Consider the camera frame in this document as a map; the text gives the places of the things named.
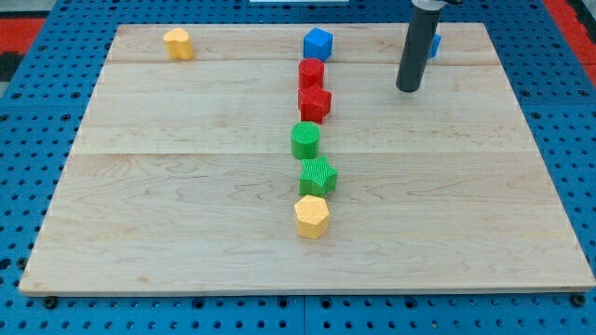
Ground blue cube block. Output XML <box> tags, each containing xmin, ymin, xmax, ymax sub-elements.
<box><xmin>303</xmin><ymin>28</ymin><xmax>333</xmax><ymax>62</ymax></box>

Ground blue triangle block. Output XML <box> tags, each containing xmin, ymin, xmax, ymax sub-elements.
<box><xmin>428</xmin><ymin>33</ymin><xmax>441</xmax><ymax>59</ymax></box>

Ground green star block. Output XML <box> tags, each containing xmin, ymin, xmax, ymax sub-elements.
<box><xmin>299</xmin><ymin>156</ymin><xmax>337</xmax><ymax>197</ymax></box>

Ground green cylinder block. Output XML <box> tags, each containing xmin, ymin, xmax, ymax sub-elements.
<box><xmin>291</xmin><ymin>121</ymin><xmax>320</xmax><ymax>159</ymax></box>

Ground yellow hexagon block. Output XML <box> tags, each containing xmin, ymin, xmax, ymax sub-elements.
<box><xmin>294</xmin><ymin>194</ymin><xmax>330</xmax><ymax>239</ymax></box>

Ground red star block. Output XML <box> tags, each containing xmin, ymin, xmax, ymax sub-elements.
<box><xmin>298</xmin><ymin>85</ymin><xmax>332</xmax><ymax>125</ymax></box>

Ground red cylinder block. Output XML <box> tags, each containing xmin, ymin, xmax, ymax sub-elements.
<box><xmin>298</xmin><ymin>58</ymin><xmax>325</xmax><ymax>88</ymax></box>

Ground light wooden board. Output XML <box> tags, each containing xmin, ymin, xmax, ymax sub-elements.
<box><xmin>19</xmin><ymin>23</ymin><xmax>595</xmax><ymax>297</ymax></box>

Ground yellow heart block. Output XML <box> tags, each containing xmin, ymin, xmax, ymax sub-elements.
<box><xmin>162</xmin><ymin>28</ymin><xmax>194</xmax><ymax>60</ymax></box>

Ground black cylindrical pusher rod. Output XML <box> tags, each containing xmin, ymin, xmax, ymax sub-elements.
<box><xmin>396</xmin><ymin>0</ymin><xmax>464</xmax><ymax>93</ymax></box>

